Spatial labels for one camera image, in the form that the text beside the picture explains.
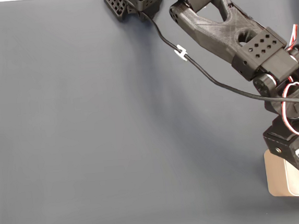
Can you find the beige box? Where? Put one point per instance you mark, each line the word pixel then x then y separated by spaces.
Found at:
pixel 275 177

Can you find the blue-grey table mat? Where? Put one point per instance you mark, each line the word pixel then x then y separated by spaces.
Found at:
pixel 87 122

